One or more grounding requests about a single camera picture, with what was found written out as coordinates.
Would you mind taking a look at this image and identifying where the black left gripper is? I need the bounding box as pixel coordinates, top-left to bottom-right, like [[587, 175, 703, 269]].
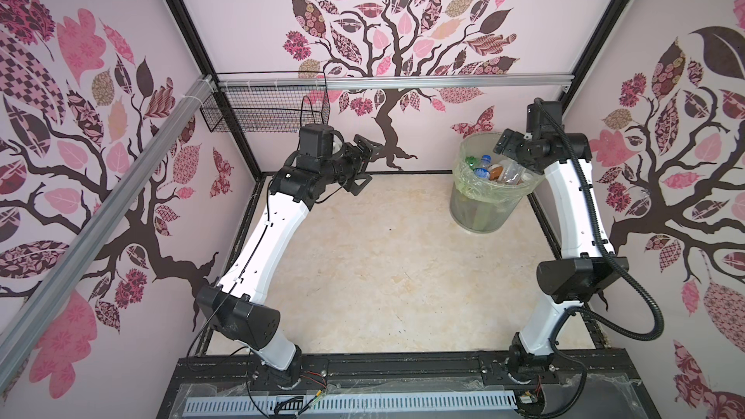
[[319, 133, 383, 195]]

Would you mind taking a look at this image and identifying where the orange tea bottle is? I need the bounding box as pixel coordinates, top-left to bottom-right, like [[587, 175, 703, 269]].
[[488, 164, 504, 182]]

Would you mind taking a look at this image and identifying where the green Sprite bottle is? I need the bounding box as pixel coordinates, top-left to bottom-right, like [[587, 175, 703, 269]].
[[465, 156, 481, 172]]

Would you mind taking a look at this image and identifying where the clear Pepsi bottle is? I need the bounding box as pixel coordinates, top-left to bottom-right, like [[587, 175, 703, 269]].
[[473, 155, 492, 180]]

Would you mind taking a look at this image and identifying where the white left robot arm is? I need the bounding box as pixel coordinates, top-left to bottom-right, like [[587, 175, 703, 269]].
[[196, 124, 383, 372]]

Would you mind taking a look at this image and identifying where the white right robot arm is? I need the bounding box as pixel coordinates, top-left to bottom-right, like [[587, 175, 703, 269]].
[[494, 98, 619, 361]]

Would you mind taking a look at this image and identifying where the wire mesh waste bin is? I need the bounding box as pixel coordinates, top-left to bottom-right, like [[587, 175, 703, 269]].
[[449, 131, 545, 235]]

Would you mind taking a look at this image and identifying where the aluminium wall rail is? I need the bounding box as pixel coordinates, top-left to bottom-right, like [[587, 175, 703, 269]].
[[1, 75, 215, 388], [217, 73, 574, 90]]

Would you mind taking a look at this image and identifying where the black wire wall basket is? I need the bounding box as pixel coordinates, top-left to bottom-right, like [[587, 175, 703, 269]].
[[201, 70, 331, 133]]

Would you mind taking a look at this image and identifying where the black frame rail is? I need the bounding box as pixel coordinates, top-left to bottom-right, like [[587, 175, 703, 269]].
[[559, 0, 634, 116]]

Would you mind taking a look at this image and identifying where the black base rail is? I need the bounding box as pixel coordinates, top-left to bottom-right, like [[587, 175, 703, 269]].
[[169, 348, 636, 390]]

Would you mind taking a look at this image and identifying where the white slotted cable duct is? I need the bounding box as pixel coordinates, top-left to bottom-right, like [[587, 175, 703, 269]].
[[182, 391, 517, 418]]

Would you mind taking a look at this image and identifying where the aluminium left wall rail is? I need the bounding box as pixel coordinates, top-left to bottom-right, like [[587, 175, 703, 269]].
[[1, 75, 215, 388]]

